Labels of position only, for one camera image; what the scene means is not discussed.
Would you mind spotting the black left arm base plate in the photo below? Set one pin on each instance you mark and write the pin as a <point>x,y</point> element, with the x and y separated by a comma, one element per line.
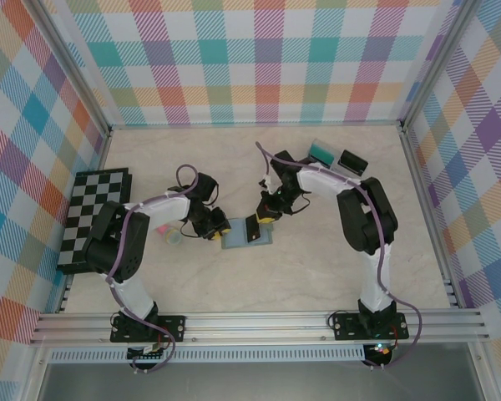
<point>171,328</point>

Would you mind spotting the aluminium frame post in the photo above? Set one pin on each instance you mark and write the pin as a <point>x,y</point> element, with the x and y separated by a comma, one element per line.
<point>76,71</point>
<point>439,62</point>

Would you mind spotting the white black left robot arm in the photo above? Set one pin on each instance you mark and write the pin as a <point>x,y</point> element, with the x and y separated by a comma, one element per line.
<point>163,206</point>

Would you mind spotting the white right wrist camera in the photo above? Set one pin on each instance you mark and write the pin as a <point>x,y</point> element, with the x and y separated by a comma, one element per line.
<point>265,182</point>

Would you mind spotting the aluminium side rail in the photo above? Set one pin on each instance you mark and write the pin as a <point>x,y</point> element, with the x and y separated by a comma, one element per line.
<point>103,144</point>
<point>448,284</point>

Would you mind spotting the teal card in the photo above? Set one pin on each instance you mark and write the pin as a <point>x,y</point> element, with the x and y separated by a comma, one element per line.
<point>322,153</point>

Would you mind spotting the black silver chessboard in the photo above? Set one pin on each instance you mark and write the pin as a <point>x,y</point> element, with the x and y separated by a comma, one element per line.
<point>83,200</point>

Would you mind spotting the long aluminium mounting rail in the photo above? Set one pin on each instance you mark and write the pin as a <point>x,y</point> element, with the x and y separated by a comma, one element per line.
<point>254,328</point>

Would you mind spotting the black card with gold chip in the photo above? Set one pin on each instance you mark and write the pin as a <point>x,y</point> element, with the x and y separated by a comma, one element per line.
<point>254,231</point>

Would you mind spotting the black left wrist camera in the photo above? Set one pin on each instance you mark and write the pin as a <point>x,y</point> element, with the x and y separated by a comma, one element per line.
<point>220,218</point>

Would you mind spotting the small circuit board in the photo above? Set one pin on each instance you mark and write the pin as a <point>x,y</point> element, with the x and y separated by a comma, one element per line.
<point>148,353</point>
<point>380,350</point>

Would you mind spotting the green card holder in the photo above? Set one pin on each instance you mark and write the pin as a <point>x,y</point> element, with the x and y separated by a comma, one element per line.
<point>236,238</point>

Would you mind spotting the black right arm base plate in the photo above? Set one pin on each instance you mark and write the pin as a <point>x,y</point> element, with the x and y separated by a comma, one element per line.
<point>346,328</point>

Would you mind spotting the clear acrylic card stand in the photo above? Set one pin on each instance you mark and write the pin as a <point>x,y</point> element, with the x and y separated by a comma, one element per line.
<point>337,160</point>

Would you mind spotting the dark grey card black stripe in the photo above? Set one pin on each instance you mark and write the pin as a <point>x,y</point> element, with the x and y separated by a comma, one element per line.
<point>354,163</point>

